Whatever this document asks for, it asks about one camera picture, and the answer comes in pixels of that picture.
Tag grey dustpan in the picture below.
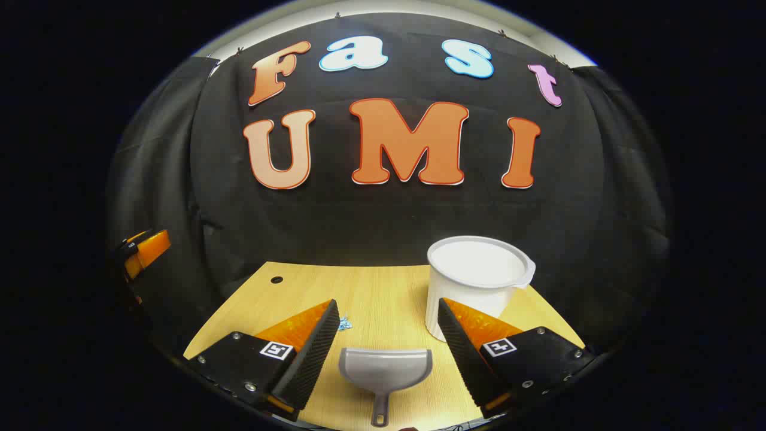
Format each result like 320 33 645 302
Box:
339 348 433 427

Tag white ribbed garbage bin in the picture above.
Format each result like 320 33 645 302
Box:
425 236 536 342

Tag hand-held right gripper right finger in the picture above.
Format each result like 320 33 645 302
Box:
438 298 596 420

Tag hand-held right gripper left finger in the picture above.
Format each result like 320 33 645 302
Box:
186 299 341 423

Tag wooden desktop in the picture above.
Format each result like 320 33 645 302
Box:
183 262 587 431

